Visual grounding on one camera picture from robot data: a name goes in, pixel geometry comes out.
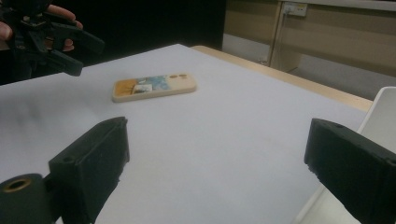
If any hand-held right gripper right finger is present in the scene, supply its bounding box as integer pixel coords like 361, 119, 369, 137
304, 118, 396, 224

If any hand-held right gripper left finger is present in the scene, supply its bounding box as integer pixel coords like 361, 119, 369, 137
49, 117, 131, 224

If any white plastic tray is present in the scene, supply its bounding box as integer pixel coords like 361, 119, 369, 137
290, 86, 396, 224

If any beige printed phone case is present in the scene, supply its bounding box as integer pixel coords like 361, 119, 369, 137
111, 72, 198, 104

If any black curtain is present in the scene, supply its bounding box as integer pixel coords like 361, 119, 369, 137
0, 0, 227, 87

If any beige wooden desk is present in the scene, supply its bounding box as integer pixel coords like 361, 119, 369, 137
222, 0, 396, 78

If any white wall socket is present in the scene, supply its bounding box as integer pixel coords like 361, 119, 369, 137
282, 1, 309, 18

